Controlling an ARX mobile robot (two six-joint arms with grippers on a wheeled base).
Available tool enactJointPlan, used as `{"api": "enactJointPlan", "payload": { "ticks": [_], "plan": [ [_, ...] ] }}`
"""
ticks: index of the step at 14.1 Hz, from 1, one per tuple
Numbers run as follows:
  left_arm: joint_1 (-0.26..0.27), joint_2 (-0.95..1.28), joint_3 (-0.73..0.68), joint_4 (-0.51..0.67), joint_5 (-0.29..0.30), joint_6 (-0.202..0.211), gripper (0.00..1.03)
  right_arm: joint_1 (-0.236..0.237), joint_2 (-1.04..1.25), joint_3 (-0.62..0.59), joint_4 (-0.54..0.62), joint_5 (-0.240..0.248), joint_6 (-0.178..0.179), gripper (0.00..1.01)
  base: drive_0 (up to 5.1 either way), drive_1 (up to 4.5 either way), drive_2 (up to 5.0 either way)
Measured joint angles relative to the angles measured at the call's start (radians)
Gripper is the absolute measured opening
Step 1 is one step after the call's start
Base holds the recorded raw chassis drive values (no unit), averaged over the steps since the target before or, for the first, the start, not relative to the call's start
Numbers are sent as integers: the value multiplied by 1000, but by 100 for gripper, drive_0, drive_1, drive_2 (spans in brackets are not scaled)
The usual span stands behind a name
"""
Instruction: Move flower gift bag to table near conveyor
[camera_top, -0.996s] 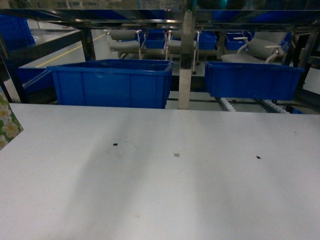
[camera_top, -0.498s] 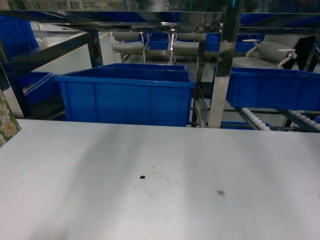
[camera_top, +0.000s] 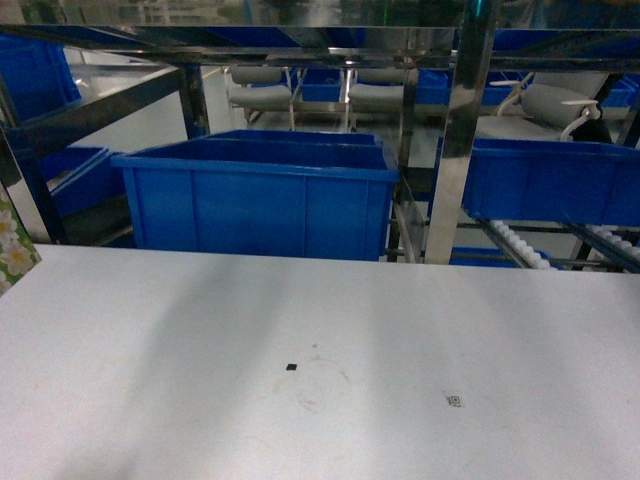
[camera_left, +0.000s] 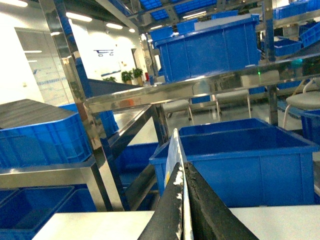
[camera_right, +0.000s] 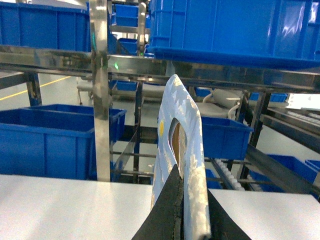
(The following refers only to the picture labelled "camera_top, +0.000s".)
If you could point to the flower gift bag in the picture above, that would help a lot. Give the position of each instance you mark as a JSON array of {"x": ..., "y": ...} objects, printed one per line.
[{"x": 18, "y": 254}]

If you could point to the big blue bin behind table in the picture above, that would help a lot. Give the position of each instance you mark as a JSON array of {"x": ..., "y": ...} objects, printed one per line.
[{"x": 275, "y": 193}]

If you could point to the grey chair behind rack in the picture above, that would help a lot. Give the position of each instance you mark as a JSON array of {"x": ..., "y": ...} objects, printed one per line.
[{"x": 259, "y": 88}]

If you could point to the QR code sticker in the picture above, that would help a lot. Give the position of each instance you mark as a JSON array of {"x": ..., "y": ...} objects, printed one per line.
[{"x": 454, "y": 398}]

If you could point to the blue bin on roller rack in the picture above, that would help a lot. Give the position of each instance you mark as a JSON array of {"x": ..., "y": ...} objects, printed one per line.
[{"x": 553, "y": 181}]

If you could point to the steel rack upright post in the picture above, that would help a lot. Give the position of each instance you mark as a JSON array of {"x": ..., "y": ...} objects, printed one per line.
[{"x": 475, "y": 45}]

